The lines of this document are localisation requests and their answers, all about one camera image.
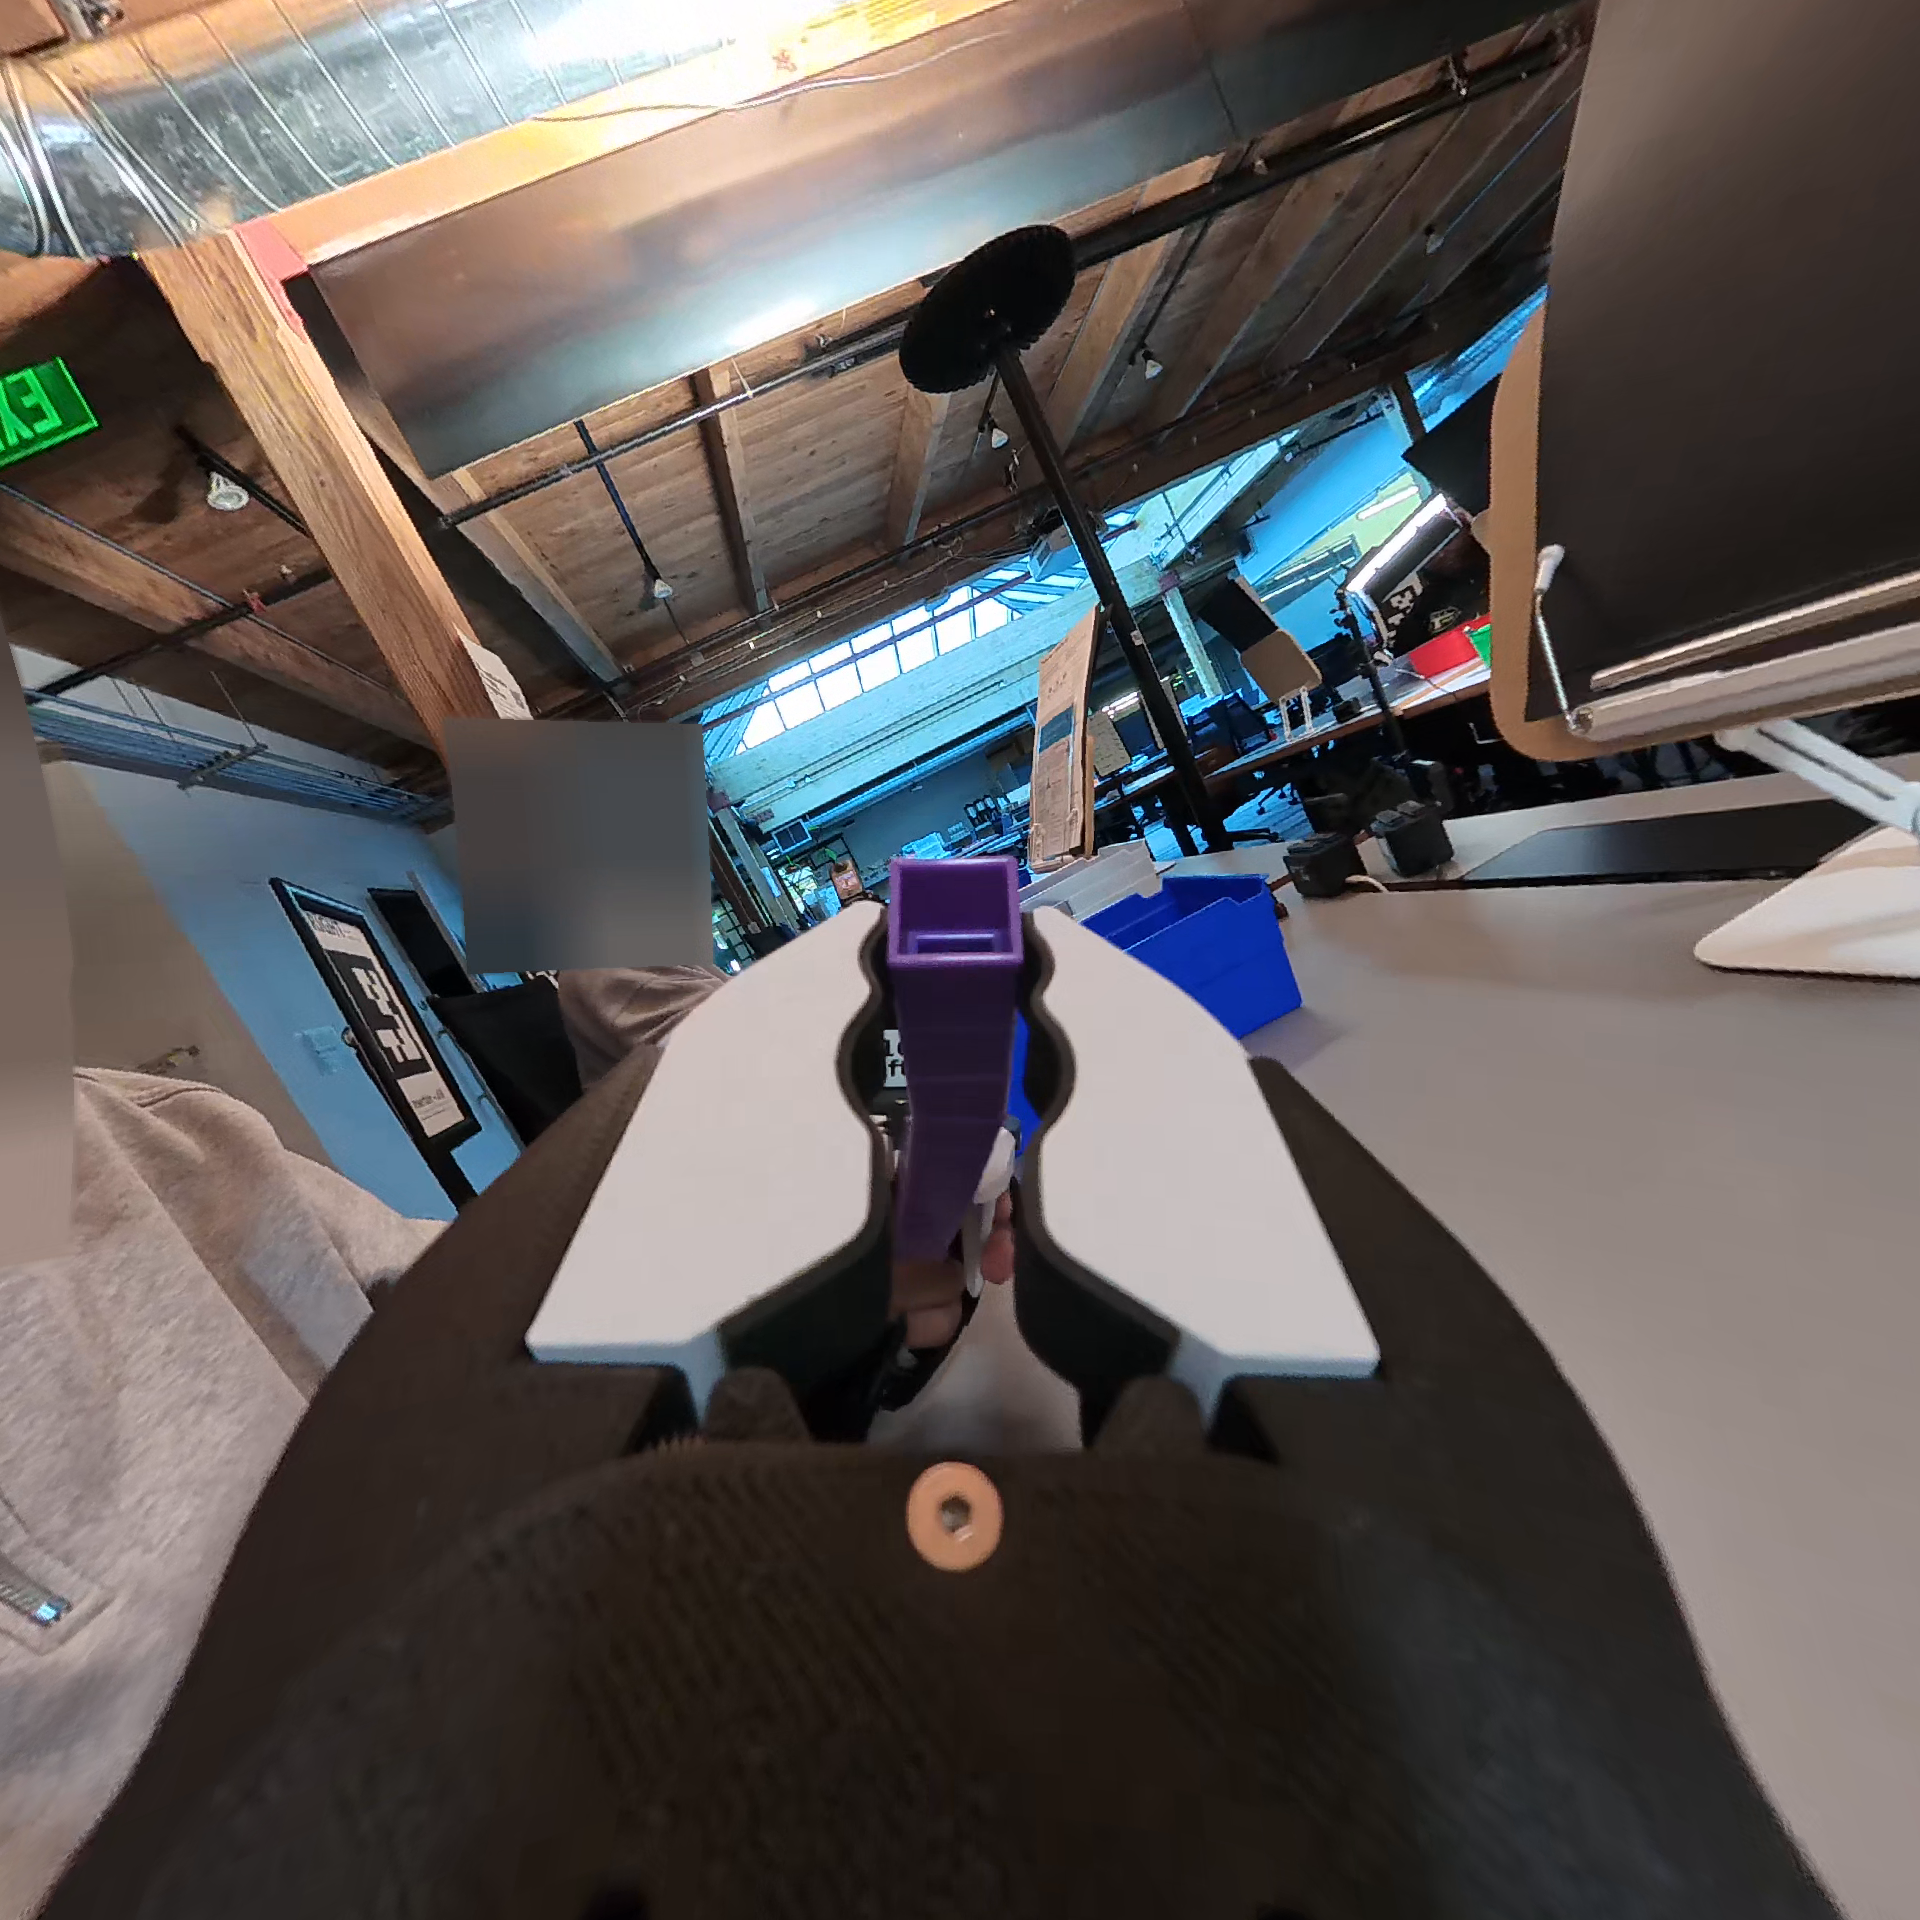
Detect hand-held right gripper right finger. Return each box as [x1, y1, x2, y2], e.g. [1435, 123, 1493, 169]
[1013, 904, 1385, 1425]

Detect black pole with disc top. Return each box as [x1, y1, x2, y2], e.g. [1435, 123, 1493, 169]
[901, 227, 1240, 856]

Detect green exit sign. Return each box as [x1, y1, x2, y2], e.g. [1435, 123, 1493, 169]
[0, 357, 102, 467]

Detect black desk mat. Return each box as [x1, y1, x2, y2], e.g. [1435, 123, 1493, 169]
[1462, 798, 1878, 887]

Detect silver round air duct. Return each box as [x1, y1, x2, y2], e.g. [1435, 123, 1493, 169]
[0, 0, 1202, 260]

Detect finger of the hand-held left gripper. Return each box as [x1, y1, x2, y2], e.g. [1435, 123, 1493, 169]
[965, 1128, 1020, 1295]

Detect distant display board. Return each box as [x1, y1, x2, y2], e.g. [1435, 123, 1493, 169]
[1200, 578, 1323, 695]

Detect cardboard panel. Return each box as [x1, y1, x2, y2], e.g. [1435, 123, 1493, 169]
[1033, 607, 1108, 865]

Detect white plastic tray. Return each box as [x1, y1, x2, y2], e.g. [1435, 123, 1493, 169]
[1020, 843, 1161, 920]

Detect blue plastic bin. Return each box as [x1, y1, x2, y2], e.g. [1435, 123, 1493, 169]
[1081, 875, 1304, 1040]

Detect wooden support post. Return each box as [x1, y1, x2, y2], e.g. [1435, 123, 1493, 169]
[142, 233, 531, 741]

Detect purple segmented square tube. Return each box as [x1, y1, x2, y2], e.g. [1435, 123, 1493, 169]
[886, 858, 1029, 1262]

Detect white display stand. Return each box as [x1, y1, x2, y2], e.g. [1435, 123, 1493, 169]
[1695, 717, 1920, 979]

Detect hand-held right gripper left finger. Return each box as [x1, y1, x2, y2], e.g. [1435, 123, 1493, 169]
[525, 900, 903, 1421]

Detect black display panel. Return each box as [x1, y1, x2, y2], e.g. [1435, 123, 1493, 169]
[1523, 0, 1920, 708]

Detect person's grey sweatshirt torso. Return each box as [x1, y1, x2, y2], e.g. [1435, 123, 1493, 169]
[0, 1065, 452, 1920]

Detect black chair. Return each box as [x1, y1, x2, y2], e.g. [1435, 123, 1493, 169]
[433, 972, 584, 1153]

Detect person's left hand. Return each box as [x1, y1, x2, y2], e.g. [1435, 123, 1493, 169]
[896, 1260, 985, 1351]

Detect wall-mounted metal conduit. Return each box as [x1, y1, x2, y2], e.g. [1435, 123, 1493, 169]
[23, 688, 452, 831]

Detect wooden backing board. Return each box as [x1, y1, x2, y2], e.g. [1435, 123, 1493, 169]
[1488, 301, 1607, 759]

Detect framed marker poster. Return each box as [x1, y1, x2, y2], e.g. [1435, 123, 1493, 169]
[270, 876, 485, 1161]

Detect long wooden work table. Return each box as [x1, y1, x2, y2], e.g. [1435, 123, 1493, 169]
[1213, 660, 1503, 785]

